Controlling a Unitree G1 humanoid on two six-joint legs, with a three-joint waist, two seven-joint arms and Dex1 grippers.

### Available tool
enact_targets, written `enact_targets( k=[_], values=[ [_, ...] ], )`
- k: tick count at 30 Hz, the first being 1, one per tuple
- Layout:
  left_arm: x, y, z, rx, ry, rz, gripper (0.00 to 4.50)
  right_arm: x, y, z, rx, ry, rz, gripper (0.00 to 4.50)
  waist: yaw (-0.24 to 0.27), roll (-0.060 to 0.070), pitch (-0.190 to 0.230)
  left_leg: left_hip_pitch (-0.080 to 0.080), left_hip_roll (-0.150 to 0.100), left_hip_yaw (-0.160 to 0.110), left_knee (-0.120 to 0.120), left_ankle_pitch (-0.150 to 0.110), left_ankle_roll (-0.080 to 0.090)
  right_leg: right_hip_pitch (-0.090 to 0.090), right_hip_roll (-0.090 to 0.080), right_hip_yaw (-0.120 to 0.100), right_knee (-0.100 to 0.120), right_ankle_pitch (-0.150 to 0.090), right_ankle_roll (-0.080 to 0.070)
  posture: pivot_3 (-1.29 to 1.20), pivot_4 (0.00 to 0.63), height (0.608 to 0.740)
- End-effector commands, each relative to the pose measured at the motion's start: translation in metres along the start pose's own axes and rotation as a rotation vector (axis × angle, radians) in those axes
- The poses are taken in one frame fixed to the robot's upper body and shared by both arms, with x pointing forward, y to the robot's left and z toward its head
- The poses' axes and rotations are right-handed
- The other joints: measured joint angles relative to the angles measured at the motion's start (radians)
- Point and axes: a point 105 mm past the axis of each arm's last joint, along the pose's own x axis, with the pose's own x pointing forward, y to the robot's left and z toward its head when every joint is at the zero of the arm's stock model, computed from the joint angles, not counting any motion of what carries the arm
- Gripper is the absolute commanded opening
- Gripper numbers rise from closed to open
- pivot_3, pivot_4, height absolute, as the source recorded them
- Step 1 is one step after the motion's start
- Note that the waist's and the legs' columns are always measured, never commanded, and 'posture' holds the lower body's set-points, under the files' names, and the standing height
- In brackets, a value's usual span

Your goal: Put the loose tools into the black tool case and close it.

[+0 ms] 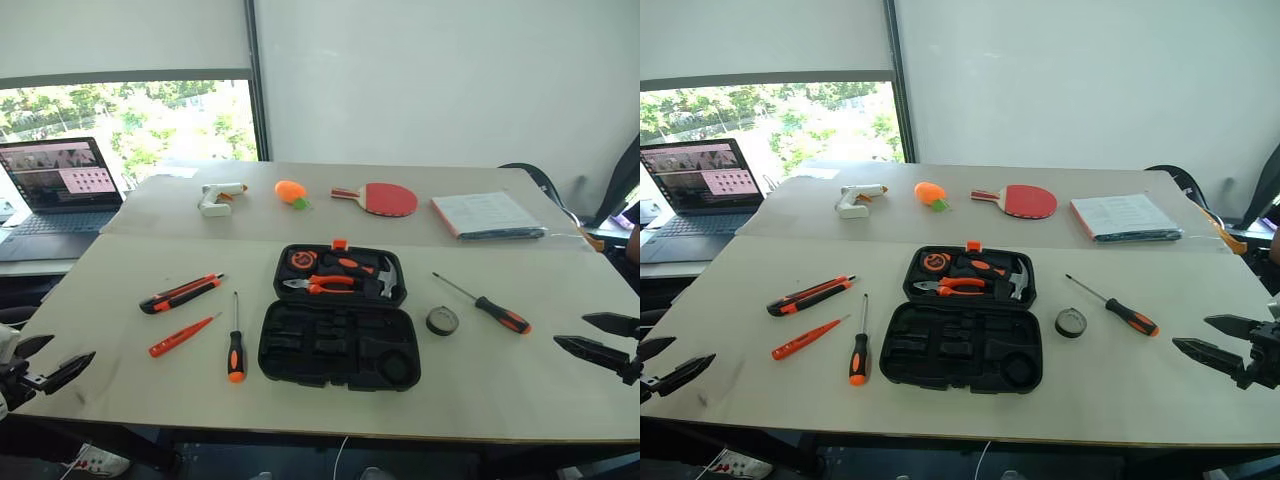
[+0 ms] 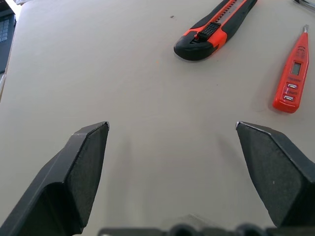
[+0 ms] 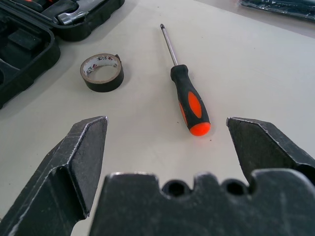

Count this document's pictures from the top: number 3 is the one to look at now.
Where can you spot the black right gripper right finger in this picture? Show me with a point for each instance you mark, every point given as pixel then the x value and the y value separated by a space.
pixel 265 147

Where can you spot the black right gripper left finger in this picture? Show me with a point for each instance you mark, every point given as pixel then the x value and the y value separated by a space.
pixel 61 172

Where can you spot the black orange phillips screwdriver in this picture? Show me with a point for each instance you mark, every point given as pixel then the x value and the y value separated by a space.
pixel 190 98

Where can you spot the black tool case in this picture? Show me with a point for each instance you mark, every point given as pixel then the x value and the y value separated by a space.
pixel 27 54

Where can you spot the black electrical tape roll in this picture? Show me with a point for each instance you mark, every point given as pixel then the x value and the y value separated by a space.
pixel 108 82

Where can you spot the black plastic-wrapped package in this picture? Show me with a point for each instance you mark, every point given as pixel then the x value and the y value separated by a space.
pixel 278 7

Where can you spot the silver hammer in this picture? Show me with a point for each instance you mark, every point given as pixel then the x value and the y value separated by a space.
pixel 70 16

